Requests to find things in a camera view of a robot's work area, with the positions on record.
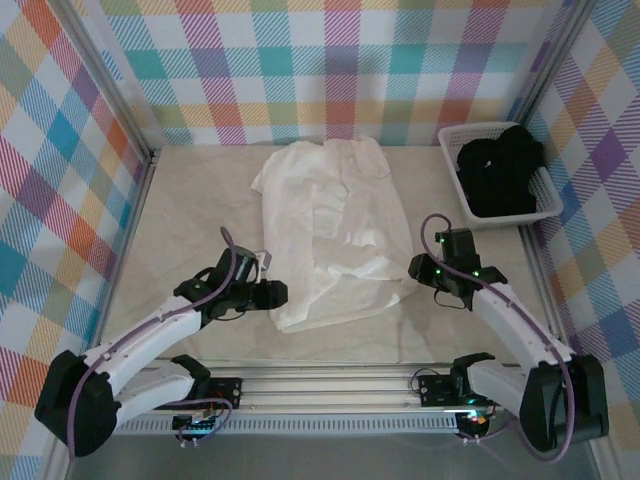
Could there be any white t-shirt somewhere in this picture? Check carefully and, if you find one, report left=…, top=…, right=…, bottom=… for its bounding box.
left=249, top=137, right=419, bottom=335

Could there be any black garment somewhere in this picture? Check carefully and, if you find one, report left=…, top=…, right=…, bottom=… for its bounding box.
left=455, top=124, right=546, bottom=219

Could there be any white plastic mesh basket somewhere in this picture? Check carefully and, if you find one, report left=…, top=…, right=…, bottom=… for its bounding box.
left=438, top=121, right=565, bottom=232

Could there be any circuit board with green light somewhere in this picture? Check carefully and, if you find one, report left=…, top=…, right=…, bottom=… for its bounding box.
left=172, top=413, right=221, bottom=435

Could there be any circuit board with red light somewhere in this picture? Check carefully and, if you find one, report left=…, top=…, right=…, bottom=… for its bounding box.
left=457, top=409, right=494, bottom=432

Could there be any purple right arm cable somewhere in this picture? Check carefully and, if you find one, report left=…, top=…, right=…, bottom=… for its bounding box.
left=421, top=212, right=576, bottom=462

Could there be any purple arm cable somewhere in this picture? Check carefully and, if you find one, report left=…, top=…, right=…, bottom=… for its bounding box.
left=69, top=225, right=241, bottom=459
left=421, top=212, right=576, bottom=462

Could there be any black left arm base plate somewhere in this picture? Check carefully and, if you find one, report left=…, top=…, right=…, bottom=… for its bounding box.
left=207, top=377, right=245, bottom=410

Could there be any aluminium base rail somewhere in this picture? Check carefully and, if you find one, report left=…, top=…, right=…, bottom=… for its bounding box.
left=149, top=366, right=471, bottom=411

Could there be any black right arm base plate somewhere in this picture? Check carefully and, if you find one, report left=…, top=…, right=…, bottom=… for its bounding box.
left=417, top=373, right=464, bottom=407

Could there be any slotted grey cable duct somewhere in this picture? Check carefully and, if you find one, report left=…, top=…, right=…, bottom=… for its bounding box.
left=113, top=413, right=461, bottom=435

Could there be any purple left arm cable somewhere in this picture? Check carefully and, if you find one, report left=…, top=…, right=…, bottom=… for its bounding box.
left=69, top=225, right=241, bottom=459

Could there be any aluminium frame post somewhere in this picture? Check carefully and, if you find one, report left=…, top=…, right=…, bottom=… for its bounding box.
left=509, top=0, right=604, bottom=146
left=47, top=0, right=164, bottom=171

